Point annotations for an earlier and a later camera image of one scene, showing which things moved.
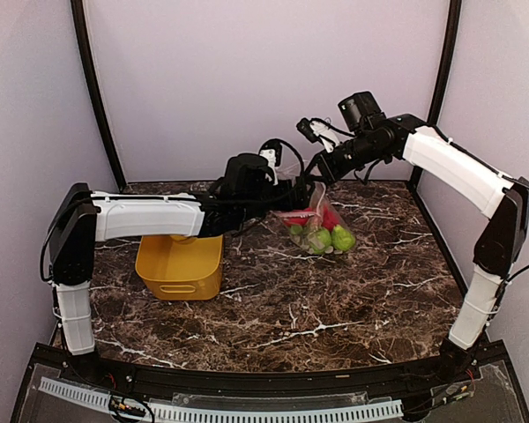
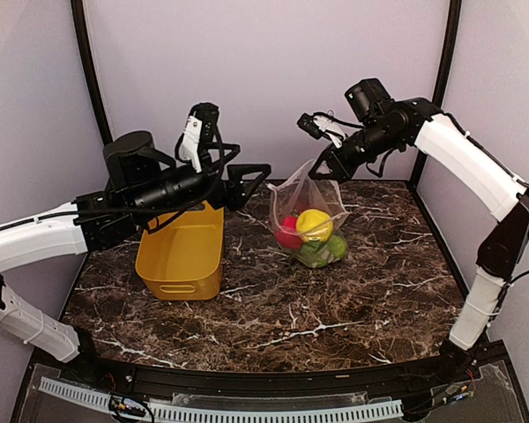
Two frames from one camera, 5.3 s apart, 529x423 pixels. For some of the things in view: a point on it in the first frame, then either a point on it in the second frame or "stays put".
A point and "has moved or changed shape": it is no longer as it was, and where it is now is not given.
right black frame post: x=440 y=83 stays put
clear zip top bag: x=320 y=229 has moved or changed shape
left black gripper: x=288 y=202 → x=219 y=197
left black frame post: x=78 y=21 stays put
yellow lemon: x=183 y=239 → x=315 y=226
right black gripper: x=330 y=173 stays put
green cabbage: x=342 y=240 → x=337 y=248
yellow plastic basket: x=173 y=270 stays put
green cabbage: x=319 y=240 → x=313 y=254
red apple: x=301 y=220 → x=286 y=235
